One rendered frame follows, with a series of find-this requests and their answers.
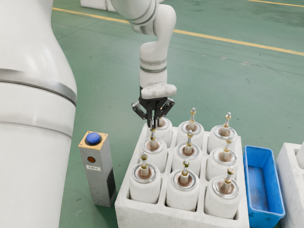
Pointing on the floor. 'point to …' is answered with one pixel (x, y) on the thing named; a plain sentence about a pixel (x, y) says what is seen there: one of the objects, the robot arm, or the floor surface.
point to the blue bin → (262, 187)
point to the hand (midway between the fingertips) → (153, 122)
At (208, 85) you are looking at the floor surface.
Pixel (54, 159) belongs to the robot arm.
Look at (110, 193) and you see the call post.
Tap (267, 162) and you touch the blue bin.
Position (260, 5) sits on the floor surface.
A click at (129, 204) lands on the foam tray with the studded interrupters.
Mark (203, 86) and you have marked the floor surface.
